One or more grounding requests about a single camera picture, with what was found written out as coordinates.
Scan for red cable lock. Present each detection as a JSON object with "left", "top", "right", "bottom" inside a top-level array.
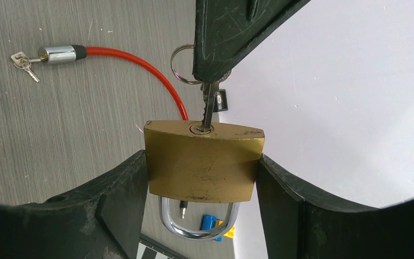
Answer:
[{"left": 37, "top": 44, "right": 189, "bottom": 120}]

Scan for large padlock keys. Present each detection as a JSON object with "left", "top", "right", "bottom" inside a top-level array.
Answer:
[{"left": 170, "top": 44, "right": 232, "bottom": 134}]

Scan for black white chessboard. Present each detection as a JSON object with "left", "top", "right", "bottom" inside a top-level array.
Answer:
[{"left": 136, "top": 234, "right": 188, "bottom": 259}]

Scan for yellow blue toy car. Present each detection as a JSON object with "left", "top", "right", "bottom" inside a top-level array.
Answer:
[{"left": 200, "top": 214, "right": 235, "bottom": 242}]

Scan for black square box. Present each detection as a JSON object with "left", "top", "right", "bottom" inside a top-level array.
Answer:
[{"left": 213, "top": 89, "right": 229, "bottom": 113}]

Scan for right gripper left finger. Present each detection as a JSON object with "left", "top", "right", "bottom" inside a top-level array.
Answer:
[{"left": 43, "top": 150, "right": 150, "bottom": 259}]

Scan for silver key bunch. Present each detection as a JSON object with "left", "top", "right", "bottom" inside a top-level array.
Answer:
[{"left": 10, "top": 51, "right": 47, "bottom": 83}]

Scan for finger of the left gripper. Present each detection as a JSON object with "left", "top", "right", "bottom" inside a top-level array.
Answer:
[{"left": 193, "top": 0, "right": 309, "bottom": 83}]

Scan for large brass padlock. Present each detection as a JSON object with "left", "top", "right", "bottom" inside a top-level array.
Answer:
[{"left": 143, "top": 120, "right": 265, "bottom": 241}]

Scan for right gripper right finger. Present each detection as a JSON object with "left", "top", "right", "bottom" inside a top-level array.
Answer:
[{"left": 256, "top": 154, "right": 379, "bottom": 259}]

